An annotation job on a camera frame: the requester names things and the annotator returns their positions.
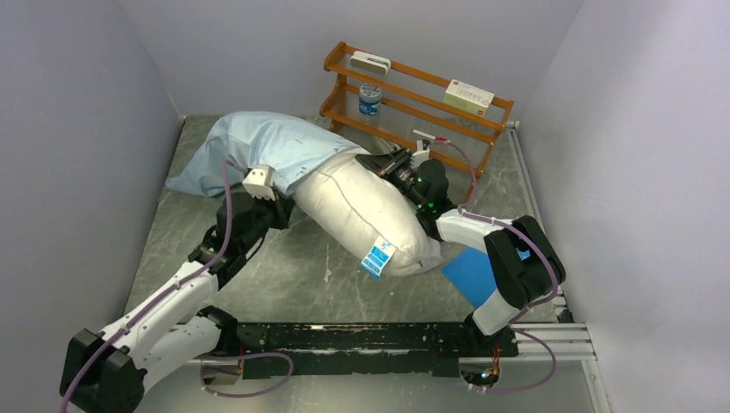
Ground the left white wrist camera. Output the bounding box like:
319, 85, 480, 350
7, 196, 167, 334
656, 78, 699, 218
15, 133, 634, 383
242, 165, 276, 200

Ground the red white marker pen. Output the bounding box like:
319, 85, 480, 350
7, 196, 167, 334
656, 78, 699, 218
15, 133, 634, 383
411, 129, 450, 145

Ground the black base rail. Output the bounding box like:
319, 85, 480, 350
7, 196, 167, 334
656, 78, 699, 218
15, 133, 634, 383
208, 322, 518, 379

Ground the orange wooden shelf rack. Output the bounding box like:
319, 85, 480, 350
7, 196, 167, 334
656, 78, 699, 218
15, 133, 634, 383
319, 41, 514, 178

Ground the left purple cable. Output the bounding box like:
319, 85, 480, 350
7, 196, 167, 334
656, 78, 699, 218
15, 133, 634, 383
59, 159, 249, 413

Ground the beige stapler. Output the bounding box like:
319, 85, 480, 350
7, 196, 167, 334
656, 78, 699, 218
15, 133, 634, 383
373, 136, 399, 153

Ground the blue white round jar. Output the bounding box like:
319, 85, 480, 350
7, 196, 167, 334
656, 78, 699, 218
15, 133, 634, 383
358, 83, 382, 116

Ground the blue foam pad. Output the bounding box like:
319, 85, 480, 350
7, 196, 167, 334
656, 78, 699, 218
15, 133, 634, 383
442, 248, 514, 309

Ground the light blue pillowcase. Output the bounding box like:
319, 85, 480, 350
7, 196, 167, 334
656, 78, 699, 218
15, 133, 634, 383
165, 111, 367, 197

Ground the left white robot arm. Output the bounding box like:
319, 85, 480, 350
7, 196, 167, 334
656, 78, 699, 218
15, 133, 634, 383
59, 192, 294, 412

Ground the white red carton box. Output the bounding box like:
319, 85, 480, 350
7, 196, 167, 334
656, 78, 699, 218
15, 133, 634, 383
442, 79, 495, 117

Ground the white pillow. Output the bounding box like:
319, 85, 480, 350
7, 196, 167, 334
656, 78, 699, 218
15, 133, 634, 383
293, 153, 442, 276

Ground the white eraser box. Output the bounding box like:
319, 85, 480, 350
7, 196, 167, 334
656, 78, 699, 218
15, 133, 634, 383
350, 50, 392, 76

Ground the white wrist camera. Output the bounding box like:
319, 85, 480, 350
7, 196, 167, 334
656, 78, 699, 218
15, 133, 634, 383
410, 139, 430, 169
242, 165, 276, 200

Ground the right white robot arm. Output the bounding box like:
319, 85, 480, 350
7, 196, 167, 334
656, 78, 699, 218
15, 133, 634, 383
356, 149, 566, 356

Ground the blue white pillow label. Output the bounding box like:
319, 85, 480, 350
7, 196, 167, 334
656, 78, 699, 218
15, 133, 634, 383
360, 236, 397, 279

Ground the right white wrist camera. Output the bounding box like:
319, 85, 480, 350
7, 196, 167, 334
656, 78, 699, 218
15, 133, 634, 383
410, 139, 430, 169

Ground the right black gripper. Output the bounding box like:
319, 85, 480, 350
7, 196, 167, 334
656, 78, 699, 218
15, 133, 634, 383
356, 147, 427, 210

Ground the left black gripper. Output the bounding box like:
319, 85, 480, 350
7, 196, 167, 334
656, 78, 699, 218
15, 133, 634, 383
239, 186, 296, 252

